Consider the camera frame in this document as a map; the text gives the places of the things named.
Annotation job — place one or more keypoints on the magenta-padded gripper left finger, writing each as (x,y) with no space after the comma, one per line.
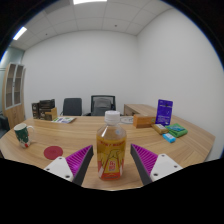
(78,160)

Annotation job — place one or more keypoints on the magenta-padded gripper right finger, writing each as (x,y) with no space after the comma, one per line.
(146,159)

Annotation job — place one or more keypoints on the yellow-labelled drink bottle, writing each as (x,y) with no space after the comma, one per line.
(111,150)

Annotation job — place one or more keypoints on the flat round red coaster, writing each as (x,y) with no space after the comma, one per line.
(53,152)

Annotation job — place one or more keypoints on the small light blue box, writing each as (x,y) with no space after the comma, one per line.
(169,137)

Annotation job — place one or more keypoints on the small tan box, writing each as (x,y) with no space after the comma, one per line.
(160,128)

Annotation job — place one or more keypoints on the orange-brown box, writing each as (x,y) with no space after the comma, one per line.
(143,121)

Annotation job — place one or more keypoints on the flat green box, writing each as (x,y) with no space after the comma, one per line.
(176,130)

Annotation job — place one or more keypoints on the white and green booklet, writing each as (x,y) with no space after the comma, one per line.
(64,120)

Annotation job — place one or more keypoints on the flat round white disc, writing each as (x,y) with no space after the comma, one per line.
(127,120)

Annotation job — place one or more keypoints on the upright purple box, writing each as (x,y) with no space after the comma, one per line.
(164,112)

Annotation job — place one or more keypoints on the brown cardboard box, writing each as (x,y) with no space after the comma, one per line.
(50,115)

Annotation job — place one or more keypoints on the black mesh office chair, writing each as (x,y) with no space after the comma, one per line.
(101,106)

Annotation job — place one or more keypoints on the green and white mug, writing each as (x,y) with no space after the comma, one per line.
(22,135)

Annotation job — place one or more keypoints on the wide dark brown box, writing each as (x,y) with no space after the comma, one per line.
(46,104)

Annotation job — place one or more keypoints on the small dark brown box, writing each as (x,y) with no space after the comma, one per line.
(35,110)

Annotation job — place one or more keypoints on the wooden shelf cabinet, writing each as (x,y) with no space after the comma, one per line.
(15,115)

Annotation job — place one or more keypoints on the black leather sofa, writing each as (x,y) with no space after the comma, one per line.
(3,122)

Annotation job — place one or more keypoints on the rectangular ceiling light panel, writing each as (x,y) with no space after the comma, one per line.
(20,33)
(90,1)

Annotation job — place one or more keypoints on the grey ceiling air vent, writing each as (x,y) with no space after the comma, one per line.
(58,5)

